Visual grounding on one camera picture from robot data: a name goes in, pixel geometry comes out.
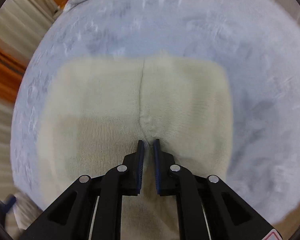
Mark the orange curtain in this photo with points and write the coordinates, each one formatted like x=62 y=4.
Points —
x=5 y=72

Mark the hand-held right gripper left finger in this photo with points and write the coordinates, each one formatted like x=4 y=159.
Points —
x=140 y=170

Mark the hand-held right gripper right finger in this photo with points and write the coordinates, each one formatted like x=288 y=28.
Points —
x=158 y=170

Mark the bed with butterfly sheet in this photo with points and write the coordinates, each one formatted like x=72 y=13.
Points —
x=252 y=55

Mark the cream knit cardigan red buttons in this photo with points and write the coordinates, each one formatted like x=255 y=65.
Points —
x=102 y=100

